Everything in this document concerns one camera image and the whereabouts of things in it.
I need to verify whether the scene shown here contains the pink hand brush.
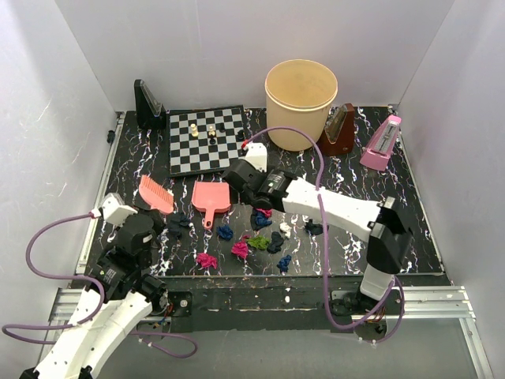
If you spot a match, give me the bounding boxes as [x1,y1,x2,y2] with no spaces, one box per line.
[139,174,174,215]

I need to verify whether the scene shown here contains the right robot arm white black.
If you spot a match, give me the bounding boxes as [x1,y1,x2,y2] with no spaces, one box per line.
[222,159,413,314]

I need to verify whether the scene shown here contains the dark scrap by left arm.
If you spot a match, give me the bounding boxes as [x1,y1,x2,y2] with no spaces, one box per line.
[166,212,193,238]

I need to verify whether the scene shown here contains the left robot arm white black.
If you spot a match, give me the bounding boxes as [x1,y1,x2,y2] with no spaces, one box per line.
[21,209,168,378]

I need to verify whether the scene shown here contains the magenta scrap upper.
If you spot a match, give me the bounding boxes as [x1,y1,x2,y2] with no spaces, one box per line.
[256,208,273,218]

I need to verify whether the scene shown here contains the black chess piece edge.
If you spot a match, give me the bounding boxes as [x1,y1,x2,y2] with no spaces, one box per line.
[237,129,245,141]

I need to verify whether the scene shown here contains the pink dustpan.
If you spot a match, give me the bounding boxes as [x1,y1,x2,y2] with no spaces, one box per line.
[192,182,231,230]

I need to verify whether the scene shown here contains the navy scrap under magenta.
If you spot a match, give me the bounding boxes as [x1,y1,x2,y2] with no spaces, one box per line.
[250,212,272,231]

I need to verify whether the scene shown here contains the navy scrap left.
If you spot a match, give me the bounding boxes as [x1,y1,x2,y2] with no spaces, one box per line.
[217,225,234,241]

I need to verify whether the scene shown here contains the black grey chessboard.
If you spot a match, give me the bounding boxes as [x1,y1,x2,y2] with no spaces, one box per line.
[167,105,246,177]

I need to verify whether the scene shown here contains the small white scrap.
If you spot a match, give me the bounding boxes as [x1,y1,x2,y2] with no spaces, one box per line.
[279,222,292,239]

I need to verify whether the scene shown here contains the green paper scrap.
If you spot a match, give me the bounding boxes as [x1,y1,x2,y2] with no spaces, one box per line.
[246,235,271,250]

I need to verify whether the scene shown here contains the magenta scrap front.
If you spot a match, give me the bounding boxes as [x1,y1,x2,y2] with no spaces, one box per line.
[196,253,218,269]

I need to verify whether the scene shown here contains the black scrap centre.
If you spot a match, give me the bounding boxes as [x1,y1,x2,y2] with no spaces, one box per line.
[267,231,285,254]

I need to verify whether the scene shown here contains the white chess piece left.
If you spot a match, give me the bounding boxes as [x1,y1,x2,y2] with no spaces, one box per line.
[190,123,199,138]

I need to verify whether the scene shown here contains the magenta scrap middle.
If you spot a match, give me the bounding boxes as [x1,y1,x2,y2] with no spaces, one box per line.
[231,241,249,260]

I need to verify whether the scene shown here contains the dark navy scrap right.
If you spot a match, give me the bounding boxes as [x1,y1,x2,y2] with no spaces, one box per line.
[305,219,324,236]

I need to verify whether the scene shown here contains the blue scrap front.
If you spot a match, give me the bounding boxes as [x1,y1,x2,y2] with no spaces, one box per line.
[276,254,292,273]

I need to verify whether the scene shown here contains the brown metronome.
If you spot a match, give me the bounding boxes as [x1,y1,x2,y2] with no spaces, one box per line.
[318,103,355,156]

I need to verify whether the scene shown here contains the beige plastic bucket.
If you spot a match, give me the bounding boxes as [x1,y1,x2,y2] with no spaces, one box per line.
[264,59,339,152]

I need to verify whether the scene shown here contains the black metronome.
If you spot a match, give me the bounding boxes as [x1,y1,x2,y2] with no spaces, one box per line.
[133,79,167,130]

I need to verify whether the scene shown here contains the pink metronome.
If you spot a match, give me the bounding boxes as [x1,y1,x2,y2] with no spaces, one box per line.
[360,114,402,171]

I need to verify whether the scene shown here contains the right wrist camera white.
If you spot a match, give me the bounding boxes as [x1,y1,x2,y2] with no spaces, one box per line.
[241,142,267,172]

